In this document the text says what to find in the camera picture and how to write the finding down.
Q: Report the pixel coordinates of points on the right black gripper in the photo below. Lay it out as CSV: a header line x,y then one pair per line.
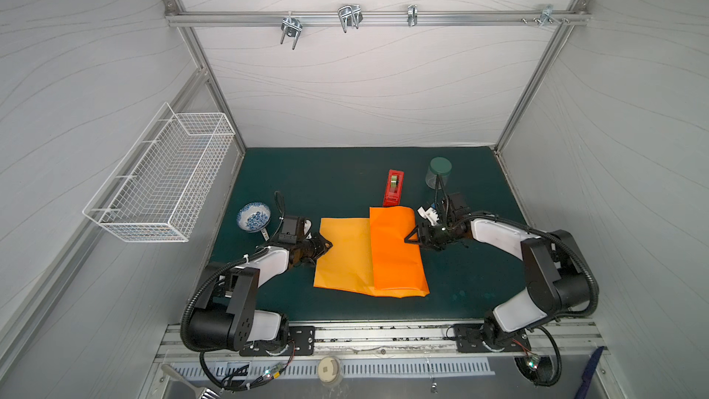
x,y
427,233

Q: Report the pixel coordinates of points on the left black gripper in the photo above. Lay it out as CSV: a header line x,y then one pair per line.
x,y
320,247

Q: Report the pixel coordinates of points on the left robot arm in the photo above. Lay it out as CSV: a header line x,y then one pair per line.
x,y
222,313

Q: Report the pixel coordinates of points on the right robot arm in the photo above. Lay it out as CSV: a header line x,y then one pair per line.
x,y
558,282

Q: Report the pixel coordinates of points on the red tape dispenser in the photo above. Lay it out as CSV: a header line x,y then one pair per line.
x,y
394,189

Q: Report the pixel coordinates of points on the blue white ceramic spoon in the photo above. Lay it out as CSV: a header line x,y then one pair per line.
x,y
254,217

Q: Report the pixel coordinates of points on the glass jar green lid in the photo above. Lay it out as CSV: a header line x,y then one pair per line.
x,y
439,170

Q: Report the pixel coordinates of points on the round white puck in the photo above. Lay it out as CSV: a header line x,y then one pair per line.
x,y
330,372

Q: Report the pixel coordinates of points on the metal U-bolt clamp left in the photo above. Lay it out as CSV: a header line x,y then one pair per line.
x,y
291,28

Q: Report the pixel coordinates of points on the metal u-bolt clamp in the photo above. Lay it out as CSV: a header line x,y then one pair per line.
x,y
291,28
350,16

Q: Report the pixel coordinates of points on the small metal hook clamp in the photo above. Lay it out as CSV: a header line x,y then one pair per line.
x,y
412,16

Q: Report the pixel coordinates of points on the metal U-bolt clamp middle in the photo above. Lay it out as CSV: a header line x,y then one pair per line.
x,y
350,16

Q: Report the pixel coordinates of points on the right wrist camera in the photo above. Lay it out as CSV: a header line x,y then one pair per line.
x,y
430,216

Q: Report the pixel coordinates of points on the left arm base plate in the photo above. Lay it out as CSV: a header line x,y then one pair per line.
x,y
298,341

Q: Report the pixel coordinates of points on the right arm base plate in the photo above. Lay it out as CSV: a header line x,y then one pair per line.
x,y
486,338

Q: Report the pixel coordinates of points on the white slotted cable duct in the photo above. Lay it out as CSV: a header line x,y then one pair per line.
x,y
307,369

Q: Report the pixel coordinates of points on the white wire basket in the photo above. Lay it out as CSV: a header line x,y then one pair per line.
x,y
158,189

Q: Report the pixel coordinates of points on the blue handled tool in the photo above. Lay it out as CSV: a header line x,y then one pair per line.
x,y
589,373

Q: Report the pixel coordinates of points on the metal bracket clamp right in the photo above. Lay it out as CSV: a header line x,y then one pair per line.
x,y
546,17

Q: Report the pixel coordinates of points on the aluminium crossbar rail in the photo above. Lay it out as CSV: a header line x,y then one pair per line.
x,y
370,18

